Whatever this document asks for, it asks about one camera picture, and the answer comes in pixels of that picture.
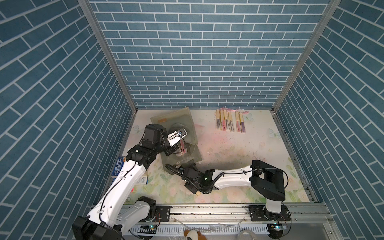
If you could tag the brown folding fan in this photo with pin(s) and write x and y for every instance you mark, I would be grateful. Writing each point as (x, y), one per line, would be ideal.
(226, 120)

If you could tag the blue illustrated book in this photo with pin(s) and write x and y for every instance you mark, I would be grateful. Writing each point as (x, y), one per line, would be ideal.
(117, 167)

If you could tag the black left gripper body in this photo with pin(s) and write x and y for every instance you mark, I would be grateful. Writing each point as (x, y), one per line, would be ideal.
(163, 145)

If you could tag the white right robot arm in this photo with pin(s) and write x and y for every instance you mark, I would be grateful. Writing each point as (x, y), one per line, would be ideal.
(267, 180)

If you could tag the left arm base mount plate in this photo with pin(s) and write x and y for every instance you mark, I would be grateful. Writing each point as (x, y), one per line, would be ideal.
(159, 214)

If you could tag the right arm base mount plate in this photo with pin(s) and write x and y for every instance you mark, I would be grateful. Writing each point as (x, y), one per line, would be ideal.
(259, 213)

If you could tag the purple folding fan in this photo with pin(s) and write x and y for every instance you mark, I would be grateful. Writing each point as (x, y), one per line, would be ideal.
(242, 123)

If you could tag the olive green canvas tote bag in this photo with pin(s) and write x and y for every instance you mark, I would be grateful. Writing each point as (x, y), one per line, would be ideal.
(181, 123)

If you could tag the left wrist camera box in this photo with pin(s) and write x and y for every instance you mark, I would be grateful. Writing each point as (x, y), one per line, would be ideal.
(176, 136)

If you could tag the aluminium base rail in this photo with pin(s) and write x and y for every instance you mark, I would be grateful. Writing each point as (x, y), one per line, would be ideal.
(310, 221)

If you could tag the white blue small box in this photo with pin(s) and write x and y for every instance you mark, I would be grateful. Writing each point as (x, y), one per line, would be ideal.
(142, 181)

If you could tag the pink folding fan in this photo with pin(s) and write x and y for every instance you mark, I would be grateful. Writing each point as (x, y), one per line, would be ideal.
(223, 120)

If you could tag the black patterned bamboo folding fan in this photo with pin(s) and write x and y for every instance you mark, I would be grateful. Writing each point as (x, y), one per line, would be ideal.
(218, 119)

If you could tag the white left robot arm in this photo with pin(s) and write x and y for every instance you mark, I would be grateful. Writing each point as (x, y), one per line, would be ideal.
(106, 221)

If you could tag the brown plush toy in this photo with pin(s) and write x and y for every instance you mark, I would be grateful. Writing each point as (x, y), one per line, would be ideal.
(194, 235)

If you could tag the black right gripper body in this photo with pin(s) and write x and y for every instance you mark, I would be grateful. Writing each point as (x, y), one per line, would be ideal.
(192, 188)

